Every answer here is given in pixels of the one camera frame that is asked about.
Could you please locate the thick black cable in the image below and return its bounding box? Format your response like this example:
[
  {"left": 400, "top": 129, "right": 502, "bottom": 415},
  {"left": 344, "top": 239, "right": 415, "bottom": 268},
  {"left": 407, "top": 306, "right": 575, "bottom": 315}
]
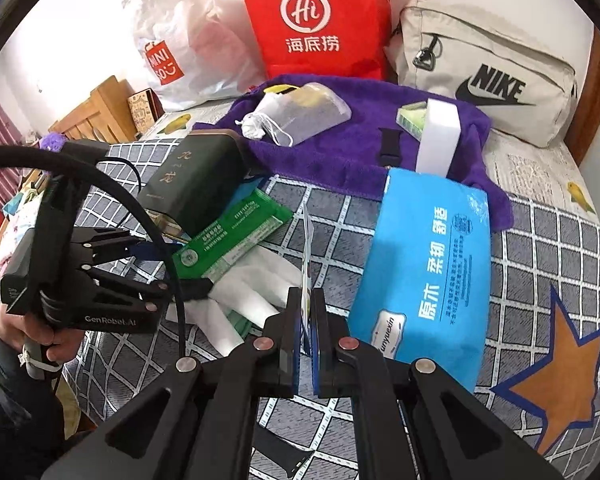
[{"left": 0, "top": 147, "right": 188, "bottom": 361}]

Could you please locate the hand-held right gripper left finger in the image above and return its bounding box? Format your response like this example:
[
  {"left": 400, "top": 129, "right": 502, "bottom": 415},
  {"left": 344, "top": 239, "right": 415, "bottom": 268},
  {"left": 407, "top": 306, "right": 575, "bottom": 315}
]
[{"left": 40, "top": 287, "right": 313, "bottom": 480}]

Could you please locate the black watch strap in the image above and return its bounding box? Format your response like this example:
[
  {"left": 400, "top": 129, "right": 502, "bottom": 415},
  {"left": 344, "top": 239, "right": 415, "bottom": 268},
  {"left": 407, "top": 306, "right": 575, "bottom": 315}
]
[
  {"left": 250, "top": 427, "right": 316, "bottom": 480},
  {"left": 379, "top": 127, "right": 405, "bottom": 167}
]

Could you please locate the green striped packet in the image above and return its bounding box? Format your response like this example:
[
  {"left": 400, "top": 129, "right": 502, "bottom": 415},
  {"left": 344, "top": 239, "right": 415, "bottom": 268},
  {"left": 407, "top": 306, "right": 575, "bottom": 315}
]
[{"left": 227, "top": 310, "right": 261, "bottom": 341}]

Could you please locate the purple towel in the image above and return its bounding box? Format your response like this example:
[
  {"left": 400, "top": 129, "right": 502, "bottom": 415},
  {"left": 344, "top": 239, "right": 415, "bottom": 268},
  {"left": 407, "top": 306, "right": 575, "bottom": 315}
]
[{"left": 195, "top": 75, "right": 515, "bottom": 233}]

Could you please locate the pastel printed quilt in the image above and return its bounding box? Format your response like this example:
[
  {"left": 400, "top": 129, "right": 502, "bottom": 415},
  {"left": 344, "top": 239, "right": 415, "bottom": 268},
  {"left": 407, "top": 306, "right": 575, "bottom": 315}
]
[{"left": 0, "top": 180, "right": 51, "bottom": 261}]

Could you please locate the person's left hand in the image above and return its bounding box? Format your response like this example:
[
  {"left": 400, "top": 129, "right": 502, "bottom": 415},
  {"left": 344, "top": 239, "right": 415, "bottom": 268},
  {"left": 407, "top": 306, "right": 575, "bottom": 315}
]
[{"left": 0, "top": 307, "right": 82, "bottom": 367}]

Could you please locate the dark green tin box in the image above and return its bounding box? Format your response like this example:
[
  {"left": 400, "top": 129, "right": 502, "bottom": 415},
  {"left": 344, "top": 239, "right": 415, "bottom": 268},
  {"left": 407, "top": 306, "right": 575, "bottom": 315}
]
[{"left": 137, "top": 129, "right": 246, "bottom": 238}]

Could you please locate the red paper bag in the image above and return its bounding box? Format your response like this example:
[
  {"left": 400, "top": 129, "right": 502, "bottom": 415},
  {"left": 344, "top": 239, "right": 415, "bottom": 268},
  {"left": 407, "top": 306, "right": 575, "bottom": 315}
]
[{"left": 234, "top": 0, "right": 393, "bottom": 83}]

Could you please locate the white mesh drawstring pouch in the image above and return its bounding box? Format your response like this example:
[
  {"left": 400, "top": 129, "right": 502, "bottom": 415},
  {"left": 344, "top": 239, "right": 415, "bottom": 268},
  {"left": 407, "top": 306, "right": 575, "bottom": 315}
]
[{"left": 235, "top": 82, "right": 353, "bottom": 147}]

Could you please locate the white plastic shopping bag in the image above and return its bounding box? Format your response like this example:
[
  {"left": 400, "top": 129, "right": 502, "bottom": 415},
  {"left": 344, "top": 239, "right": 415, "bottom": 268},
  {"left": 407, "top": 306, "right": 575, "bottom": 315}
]
[{"left": 122, "top": 0, "right": 271, "bottom": 113}]

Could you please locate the light green tissue packet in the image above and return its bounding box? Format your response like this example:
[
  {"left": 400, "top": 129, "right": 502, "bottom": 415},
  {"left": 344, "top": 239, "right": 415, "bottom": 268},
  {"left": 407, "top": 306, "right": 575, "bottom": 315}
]
[{"left": 396, "top": 101, "right": 431, "bottom": 141}]

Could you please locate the thin transparent plastic sheet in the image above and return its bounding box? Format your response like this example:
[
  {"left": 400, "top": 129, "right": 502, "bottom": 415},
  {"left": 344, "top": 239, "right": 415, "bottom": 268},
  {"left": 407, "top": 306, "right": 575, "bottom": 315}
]
[{"left": 300, "top": 204, "right": 317, "bottom": 356}]

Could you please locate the white sponge block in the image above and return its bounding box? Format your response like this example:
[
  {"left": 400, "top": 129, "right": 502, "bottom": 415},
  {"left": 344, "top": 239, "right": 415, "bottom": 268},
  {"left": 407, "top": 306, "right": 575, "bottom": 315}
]
[{"left": 416, "top": 99, "right": 462, "bottom": 176}]

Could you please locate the person's left forearm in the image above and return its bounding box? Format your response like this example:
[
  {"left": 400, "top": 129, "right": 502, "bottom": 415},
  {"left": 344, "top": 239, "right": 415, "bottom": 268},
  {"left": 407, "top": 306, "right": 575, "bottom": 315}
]
[{"left": 0, "top": 345, "right": 81, "bottom": 480}]

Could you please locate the blue tissue pack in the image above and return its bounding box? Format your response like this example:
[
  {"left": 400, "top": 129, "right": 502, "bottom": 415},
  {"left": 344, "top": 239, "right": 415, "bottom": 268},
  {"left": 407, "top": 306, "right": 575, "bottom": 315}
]
[{"left": 347, "top": 167, "right": 492, "bottom": 393}]

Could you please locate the grey checked blanket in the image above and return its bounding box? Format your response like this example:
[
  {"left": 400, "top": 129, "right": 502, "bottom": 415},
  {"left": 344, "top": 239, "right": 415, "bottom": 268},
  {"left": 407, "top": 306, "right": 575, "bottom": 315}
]
[{"left": 62, "top": 150, "right": 600, "bottom": 480}]

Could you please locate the green wet wipe packet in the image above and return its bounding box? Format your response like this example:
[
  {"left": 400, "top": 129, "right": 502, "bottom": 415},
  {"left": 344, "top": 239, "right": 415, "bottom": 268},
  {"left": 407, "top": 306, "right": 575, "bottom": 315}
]
[{"left": 172, "top": 187, "right": 295, "bottom": 281}]

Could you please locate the grey fabric pouch bag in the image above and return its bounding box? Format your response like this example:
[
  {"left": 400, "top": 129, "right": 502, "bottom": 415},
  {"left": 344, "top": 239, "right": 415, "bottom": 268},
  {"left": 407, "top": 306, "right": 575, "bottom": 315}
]
[{"left": 390, "top": 0, "right": 579, "bottom": 148}]

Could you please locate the small yellow bag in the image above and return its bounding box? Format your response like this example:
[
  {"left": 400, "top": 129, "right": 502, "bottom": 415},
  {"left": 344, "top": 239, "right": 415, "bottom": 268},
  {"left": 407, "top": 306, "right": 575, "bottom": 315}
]
[{"left": 262, "top": 82, "right": 341, "bottom": 111}]

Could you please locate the thin black cable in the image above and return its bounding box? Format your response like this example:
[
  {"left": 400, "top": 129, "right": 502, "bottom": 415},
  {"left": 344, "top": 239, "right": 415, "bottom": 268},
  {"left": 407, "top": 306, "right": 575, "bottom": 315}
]
[{"left": 97, "top": 157, "right": 143, "bottom": 191}]

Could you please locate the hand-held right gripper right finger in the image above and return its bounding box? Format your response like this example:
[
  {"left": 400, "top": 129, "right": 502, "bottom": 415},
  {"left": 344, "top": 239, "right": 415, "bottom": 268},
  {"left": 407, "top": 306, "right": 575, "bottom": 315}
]
[{"left": 310, "top": 287, "right": 566, "bottom": 480}]

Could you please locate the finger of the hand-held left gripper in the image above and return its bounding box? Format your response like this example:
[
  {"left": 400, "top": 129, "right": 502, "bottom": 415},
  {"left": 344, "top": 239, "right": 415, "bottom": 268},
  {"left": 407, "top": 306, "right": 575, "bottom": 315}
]
[
  {"left": 72, "top": 226, "right": 154, "bottom": 267},
  {"left": 84, "top": 266, "right": 214, "bottom": 307}
]

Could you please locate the patterned cardboard box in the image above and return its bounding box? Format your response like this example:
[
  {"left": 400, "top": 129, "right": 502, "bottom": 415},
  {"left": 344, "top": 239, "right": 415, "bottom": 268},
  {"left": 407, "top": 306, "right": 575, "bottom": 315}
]
[{"left": 126, "top": 87, "right": 161, "bottom": 128}]

